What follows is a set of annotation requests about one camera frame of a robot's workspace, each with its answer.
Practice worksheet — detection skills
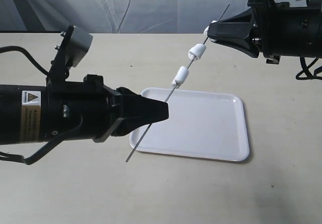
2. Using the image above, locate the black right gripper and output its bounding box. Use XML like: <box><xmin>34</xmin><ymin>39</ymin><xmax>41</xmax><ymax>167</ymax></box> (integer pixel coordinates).
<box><xmin>208</xmin><ymin>0</ymin><xmax>321</xmax><ymax>63</ymax></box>

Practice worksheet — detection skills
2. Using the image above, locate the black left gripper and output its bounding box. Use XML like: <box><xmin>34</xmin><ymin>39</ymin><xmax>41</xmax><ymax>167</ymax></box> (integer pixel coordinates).
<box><xmin>45</xmin><ymin>74</ymin><xmax>169</xmax><ymax>142</ymax></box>

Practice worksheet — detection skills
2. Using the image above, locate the thin metal skewer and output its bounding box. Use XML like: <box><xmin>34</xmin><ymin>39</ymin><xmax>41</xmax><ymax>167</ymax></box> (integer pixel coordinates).
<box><xmin>126</xmin><ymin>3</ymin><xmax>230</xmax><ymax>163</ymax></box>

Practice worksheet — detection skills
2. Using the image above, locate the white marshmallow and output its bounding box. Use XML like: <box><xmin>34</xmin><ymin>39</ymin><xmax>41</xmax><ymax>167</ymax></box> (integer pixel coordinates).
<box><xmin>203</xmin><ymin>20</ymin><xmax>218</xmax><ymax>42</ymax></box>
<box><xmin>188</xmin><ymin>43</ymin><xmax>206</xmax><ymax>60</ymax></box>
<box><xmin>172</xmin><ymin>66</ymin><xmax>189</xmax><ymax>89</ymax></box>

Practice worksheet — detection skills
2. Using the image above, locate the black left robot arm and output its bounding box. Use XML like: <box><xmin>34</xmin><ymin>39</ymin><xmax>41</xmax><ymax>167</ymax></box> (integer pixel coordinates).
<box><xmin>1</xmin><ymin>74</ymin><xmax>169</xmax><ymax>144</ymax></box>

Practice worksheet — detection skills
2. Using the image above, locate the white plastic tray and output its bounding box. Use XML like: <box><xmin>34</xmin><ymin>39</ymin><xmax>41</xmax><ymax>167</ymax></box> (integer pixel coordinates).
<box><xmin>137</xmin><ymin>90</ymin><xmax>251</xmax><ymax>162</ymax></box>

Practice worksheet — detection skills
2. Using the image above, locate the blue-grey backdrop curtain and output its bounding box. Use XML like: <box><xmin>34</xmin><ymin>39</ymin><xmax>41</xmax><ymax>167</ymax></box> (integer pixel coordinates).
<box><xmin>0</xmin><ymin>0</ymin><xmax>322</xmax><ymax>34</ymax></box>

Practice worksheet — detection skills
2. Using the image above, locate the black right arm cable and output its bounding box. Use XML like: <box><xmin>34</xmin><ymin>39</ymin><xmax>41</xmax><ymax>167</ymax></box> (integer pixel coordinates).
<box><xmin>294</xmin><ymin>0</ymin><xmax>322</xmax><ymax>81</ymax></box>

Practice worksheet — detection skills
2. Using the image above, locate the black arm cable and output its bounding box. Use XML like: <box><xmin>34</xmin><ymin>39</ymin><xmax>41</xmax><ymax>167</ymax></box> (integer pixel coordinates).
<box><xmin>294</xmin><ymin>0</ymin><xmax>322</xmax><ymax>81</ymax></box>
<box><xmin>0</xmin><ymin>46</ymin><xmax>84</xmax><ymax>166</ymax></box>

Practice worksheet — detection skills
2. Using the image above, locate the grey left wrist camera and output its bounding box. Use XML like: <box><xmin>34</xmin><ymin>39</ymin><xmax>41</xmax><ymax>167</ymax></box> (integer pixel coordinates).
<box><xmin>46</xmin><ymin>25</ymin><xmax>94</xmax><ymax>87</ymax></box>

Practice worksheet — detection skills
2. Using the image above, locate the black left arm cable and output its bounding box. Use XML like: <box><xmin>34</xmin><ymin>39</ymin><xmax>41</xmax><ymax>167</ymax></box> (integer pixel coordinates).
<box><xmin>0</xmin><ymin>46</ymin><xmax>84</xmax><ymax>166</ymax></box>

